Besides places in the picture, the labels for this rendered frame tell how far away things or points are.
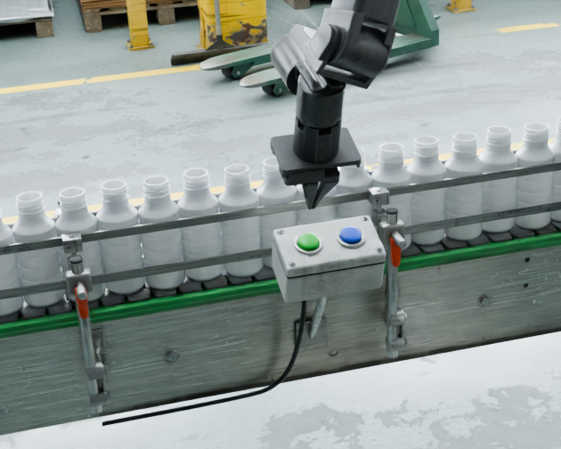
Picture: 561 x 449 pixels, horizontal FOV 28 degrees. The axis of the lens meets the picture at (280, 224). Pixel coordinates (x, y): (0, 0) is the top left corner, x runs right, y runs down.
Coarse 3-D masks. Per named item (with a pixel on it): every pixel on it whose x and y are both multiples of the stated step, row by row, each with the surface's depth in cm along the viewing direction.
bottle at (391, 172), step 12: (384, 144) 168; (396, 144) 168; (384, 156) 166; (396, 156) 166; (384, 168) 167; (396, 168) 167; (372, 180) 168; (384, 180) 167; (396, 180) 166; (408, 180) 167; (396, 204) 168; (408, 204) 169; (408, 216) 170; (408, 240) 171
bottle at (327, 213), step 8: (328, 192) 164; (336, 192) 166; (312, 208) 165; (320, 208) 165; (328, 208) 165; (336, 208) 167; (304, 216) 166; (312, 216) 165; (320, 216) 165; (328, 216) 166; (336, 216) 167; (304, 224) 167
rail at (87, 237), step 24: (528, 168) 171; (552, 168) 172; (360, 192) 165; (408, 192) 167; (216, 216) 160; (240, 216) 161; (480, 216) 172; (504, 216) 173; (48, 240) 155; (96, 240) 157; (168, 264) 162; (192, 264) 162; (216, 264) 163; (24, 288) 157; (48, 288) 158
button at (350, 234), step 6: (348, 228) 152; (354, 228) 152; (342, 234) 151; (348, 234) 151; (354, 234) 151; (360, 234) 151; (342, 240) 151; (348, 240) 150; (354, 240) 151; (360, 240) 151
